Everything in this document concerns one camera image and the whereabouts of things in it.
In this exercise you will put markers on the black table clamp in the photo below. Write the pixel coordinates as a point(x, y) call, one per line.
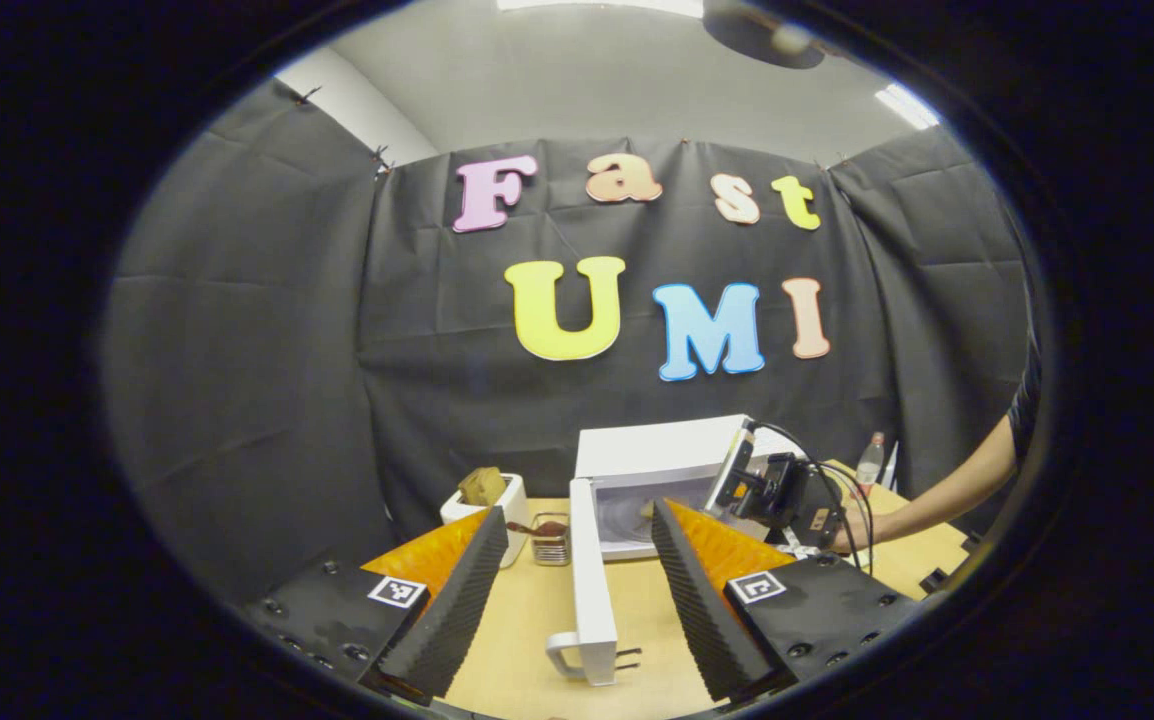
point(933, 580)
point(972, 542)

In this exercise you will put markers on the black backdrop cloth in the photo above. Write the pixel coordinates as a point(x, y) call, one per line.
point(237, 350)

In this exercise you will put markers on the white thin board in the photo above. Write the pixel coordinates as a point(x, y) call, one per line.
point(890, 465)

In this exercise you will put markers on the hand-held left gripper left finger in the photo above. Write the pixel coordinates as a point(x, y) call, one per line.
point(447, 610)

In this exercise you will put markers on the white toaster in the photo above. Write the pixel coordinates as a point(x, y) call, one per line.
point(515, 500)

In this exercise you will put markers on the person's dark shirt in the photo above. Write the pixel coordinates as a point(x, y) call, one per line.
point(1025, 405)

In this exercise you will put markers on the brown bread slice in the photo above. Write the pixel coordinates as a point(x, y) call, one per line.
point(482, 486)

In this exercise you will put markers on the brown spoon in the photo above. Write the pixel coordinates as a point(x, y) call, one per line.
point(537, 528)

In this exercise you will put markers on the small ceiling light panel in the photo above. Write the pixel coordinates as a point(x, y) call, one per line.
point(907, 105)

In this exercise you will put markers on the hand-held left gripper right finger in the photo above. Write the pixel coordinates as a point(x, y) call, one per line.
point(707, 620)

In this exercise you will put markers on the ribbed glass jar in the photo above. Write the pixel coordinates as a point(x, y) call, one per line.
point(552, 550)

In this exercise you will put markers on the long ceiling light panel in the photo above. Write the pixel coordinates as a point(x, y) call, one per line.
point(597, 6)

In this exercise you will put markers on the white microwave oven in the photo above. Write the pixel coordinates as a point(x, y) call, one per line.
point(592, 580)

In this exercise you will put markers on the dark round ceiling fixture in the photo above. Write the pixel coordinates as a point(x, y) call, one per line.
point(762, 35)

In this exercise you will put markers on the clear plastic water bottle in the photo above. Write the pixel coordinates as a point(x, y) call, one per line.
point(869, 465)

